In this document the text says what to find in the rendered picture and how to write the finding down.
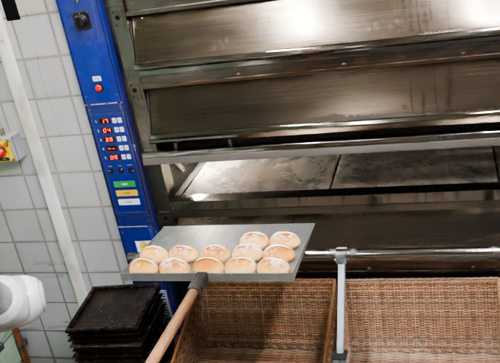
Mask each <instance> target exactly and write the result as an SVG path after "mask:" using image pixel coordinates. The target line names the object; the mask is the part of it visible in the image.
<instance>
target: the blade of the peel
mask: <svg viewBox="0 0 500 363"><path fill-rule="evenodd" d="M314 225H315V223H293V224H259V225H192V226H164V227H163V228H162V229H161V230H160V231H159V232H158V233H157V234H156V235H155V237H154V238H153V239H152V240H151V241H150V242H149V243H148V244H147V245H146V246H145V247H144V248H146V247H147V246H149V245H157V246H160V247H162V248H164V249H165V250H166V251H167V253H168V254H169V252H170V250H171V248H172V247H174V246H175V245H179V244H185V245H189V246H192V247H193V248H195V249H196V251H197V252H198V255H199V256H200V252H201V250H202V249H203V248H204V247H206V246H208V245H212V244H220V245H224V246H225V247H226V248H227V249H228V250H229V251H230V253H231V257H230V259H231V258H233V257H232V252H233V250H234V248H236V247H237V246H238V245H239V244H240V238H241V236H242V235H244V234H245V233H247V232H250V231H259V232H261V233H263V234H265V235H266V236H267V237H268V238H269V240H270V238H271V236H272V235H273V234H275V233H277V232H279V231H290V232H292V233H294V234H296V235H297V236H298V238H299V239H300V241H301V244H300V245H299V247H298V248H296V249H293V251H294V252H295V259H294V260H293V261H292V262H290V263H288V264H289V265H290V268H291V270H290V273H258V272H257V271H256V272H255V273H225V269H224V272H223V273H208V279H209V281H283V282H294V279H295V276H296V274H297V271H298V268H299V266H300V264H301V260H302V257H303V256H304V252H305V250H306V247H307V243H308V242H309V239H310V236H311V233H312V231H313V228H314ZM144 248H143V249H144ZM143 249H142V250H143ZM199 256H198V259H199V258H200V257H199ZM139 257H140V253H139V254H138V255H137V256H136V257H135V258H134V259H133V260H135V259H137V258H139ZM230 259H229V260H230ZM133 260H132V261H133ZM132 261H131V262H132ZM131 262H130V263H129V265H128V266H127V267H126V268H125V269H124V270H123V271H122V272H121V273H120V274H121V279H122V281H192V279H193V278H194V276H195V275H196V273H194V271H193V264H194V262H193V263H188V264H189V266H190V272H189V273H160V271H158V273H130V272H129V266H130V264H131ZM227 262H228V261H227ZM227 262H224V263H223V265H224V267H225V264H226V263H227Z"/></svg>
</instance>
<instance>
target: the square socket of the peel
mask: <svg viewBox="0 0 500 363"><path fill-rule="evenodd" d="M208 281H209V279H208V273H207V272H197V273H196V275H195V276H194V278H193V279H192V281H191V283H190V285H189V287H188V288H187V290H188V291H189V289H195V290H197V292H198V296H197V297H198V298H199V297H200V295H201V294H202V292H203V291H204V289H205V287H206V286H207V284H208Z"/></svg>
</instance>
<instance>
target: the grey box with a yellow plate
mask: <svg viewBox="0 0 500 363"><path fill-rule="evenodd" d="M4 142H7V143H8V147H5V146H4ZM0 147H1V148H3V149H4V150H5V152H6V153H5V155H4V157H3V158H0V163H5V162H17V161H19V160H20V159H21V158H23V157H24V156H26V152H25V148H24V145H23V143H22V139H21V136H20V134H19V132H6V135H5V136H1V135H0Z"/></svg>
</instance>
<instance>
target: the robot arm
mask: <svg viewBox="0 0 500 363"><path fill-rule="evenodd" d="M46 308H47V301H46V296H45V290H44V287H43V285H42V281H40V280H38V279H37V278H35V277H31V276H28V275H19V276H4V275H0V333H2V332H5V331H8V330H13V329H16V328H19V327H23V326H24V325H27V324H30V323H32V322H33V321H35V320H36V319H37V318H39V317H40V316H41V315H42V314H43V313H44V311H45V310H46Z"/></svg>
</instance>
